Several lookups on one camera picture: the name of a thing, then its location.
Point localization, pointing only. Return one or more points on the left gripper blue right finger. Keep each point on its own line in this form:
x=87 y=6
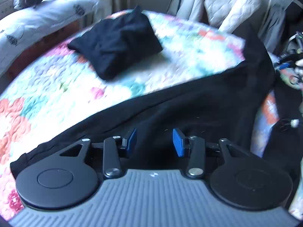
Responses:
x=192 y=145

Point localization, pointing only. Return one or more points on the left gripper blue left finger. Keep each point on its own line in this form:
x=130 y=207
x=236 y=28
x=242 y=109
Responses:
x=124 y=144

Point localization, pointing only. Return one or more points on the black pants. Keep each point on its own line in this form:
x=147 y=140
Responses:
x=219 y=106

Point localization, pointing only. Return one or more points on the black garment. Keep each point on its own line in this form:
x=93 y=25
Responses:
x=114 y=45

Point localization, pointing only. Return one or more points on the floral quilt bedspread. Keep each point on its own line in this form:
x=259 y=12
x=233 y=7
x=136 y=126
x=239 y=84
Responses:
x=82 y=186

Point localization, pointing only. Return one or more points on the grey hanging garment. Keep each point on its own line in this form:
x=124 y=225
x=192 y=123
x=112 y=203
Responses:
x=272 y=30

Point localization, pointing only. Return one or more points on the white quilted jacket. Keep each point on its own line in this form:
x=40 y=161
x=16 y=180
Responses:
x=225 y=15

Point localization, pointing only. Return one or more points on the white patterned pillow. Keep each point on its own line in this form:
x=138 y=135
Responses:
x=25 y=27

